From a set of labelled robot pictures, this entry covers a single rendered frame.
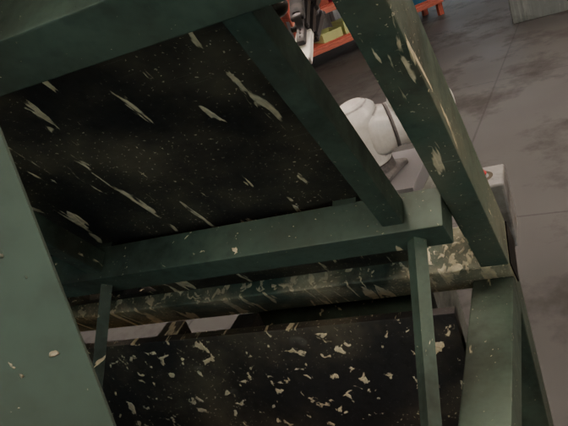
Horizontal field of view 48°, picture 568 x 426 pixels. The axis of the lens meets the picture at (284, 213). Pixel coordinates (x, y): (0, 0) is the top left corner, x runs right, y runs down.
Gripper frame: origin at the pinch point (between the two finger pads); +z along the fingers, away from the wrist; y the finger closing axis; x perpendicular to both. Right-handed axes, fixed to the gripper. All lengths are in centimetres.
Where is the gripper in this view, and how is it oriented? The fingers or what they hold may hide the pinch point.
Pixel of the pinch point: (303, 48)
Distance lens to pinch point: 116.3
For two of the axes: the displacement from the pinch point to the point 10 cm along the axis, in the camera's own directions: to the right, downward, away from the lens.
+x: -8.9, 1.6, 4.2
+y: 4.5, 4.3, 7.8
